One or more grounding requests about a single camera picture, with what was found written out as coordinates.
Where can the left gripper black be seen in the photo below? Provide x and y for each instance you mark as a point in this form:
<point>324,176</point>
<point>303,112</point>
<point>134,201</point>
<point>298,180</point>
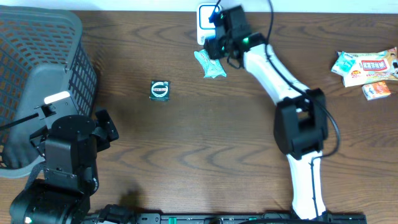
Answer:
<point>102,140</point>

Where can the yellow snack bag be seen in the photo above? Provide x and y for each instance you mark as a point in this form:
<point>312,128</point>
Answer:
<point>365,68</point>

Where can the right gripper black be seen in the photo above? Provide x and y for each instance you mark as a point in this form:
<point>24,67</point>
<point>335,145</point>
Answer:
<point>208,46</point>

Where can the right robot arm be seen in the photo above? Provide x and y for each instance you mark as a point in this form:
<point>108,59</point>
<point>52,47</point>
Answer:
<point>300,126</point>

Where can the teal snack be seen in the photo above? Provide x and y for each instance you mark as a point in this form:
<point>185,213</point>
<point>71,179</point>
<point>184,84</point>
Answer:
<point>212,68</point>

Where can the teal tissue pack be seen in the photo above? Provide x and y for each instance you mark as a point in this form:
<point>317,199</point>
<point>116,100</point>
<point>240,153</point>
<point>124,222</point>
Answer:
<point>344,63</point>

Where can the orange juice carton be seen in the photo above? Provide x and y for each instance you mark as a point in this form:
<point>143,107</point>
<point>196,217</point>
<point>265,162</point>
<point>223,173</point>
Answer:
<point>376,90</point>

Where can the black round-label item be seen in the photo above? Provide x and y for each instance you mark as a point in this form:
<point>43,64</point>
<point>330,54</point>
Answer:
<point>159,90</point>

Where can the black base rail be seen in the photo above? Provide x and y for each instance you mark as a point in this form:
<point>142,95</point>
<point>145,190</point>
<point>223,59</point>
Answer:
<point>272,217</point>

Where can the grey plastic mesh basket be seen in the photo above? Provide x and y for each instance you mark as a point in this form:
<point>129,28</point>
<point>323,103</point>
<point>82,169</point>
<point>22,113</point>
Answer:
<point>42,54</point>

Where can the white barcode scanner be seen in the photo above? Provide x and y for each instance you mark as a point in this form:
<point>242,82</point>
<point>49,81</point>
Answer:
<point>205,28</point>

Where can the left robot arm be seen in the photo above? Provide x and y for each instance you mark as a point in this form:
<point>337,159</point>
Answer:
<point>59,188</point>

